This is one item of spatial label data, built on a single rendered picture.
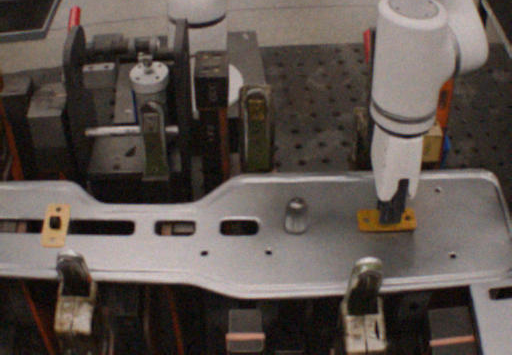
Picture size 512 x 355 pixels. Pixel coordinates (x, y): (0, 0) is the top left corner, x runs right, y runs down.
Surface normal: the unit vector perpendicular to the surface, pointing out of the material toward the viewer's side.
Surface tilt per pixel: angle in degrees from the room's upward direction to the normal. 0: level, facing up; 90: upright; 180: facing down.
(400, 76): 90
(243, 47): 2
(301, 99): 0
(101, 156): 0
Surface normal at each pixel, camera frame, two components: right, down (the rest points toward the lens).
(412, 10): -0.02, -0.73
